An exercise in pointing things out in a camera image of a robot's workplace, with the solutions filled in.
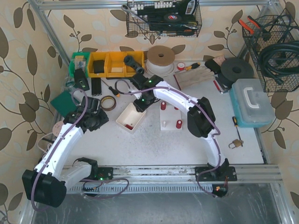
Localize white tray of springs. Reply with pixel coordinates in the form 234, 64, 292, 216
116, 103, 146, 133

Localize white peg base plate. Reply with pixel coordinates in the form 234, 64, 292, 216
159, 104, 183, 131

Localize beige work glove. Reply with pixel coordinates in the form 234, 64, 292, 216
174, 66, 215, 90

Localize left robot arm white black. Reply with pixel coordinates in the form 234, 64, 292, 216
22, 97, 109, 208

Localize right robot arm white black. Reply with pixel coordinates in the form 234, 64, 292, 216
129, 74, 229, 173

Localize brown tape roll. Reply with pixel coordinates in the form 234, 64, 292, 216
100, 96, 116, 112

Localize orange tip screwdriver left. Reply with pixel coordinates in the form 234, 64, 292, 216
101, 79, 120, 97

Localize black ribbed block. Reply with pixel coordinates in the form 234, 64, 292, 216
91, 78, 102, 96

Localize black green device box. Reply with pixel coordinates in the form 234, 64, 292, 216
74, 69, 90, 91

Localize black pipe fitting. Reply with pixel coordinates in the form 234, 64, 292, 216
124, 56, 144, 75

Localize glass jar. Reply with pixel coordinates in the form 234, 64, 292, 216
64, 76, 76, 92

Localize yellow storage bin row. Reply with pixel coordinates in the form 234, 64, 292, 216
86, 51, 145, 79

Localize red tape roll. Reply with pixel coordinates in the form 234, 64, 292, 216
177, 62, 185, 70

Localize orange black screwdriver right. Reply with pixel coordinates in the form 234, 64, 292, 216
175, 63, 200, 73

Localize green storage bin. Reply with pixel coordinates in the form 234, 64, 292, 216
69, 52, 90, 77

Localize black sanding block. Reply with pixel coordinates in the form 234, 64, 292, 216
205, 59, 221, 74

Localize small yellow black screwdriver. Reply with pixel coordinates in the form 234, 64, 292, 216
232, 116, 238, 127

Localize black filament spool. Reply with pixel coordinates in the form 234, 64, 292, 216
217, 57, 254, 88

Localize brass padlock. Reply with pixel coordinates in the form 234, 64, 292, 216
228, 139, 243, 149

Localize teal clear toolbox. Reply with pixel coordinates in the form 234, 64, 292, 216
229, 78, 275, 128

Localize white cable spool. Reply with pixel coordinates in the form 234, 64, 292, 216
146, 45, 175, 77

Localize red handled hex key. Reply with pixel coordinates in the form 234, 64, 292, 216
213, 77, 230, 94

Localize wire basket top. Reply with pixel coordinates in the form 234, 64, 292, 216
121, 0, 202, 40

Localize wire basket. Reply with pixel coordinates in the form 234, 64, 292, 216
242, 14, 299, 92
121, 0, 202, 40

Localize orange handled pliers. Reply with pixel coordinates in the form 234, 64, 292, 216
238, 15, 261, 35

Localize coiled black hose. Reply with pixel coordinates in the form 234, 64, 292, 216
258, 41, 299, 80

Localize wire basket right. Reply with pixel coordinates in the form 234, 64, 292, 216
242, 14, 299, 92

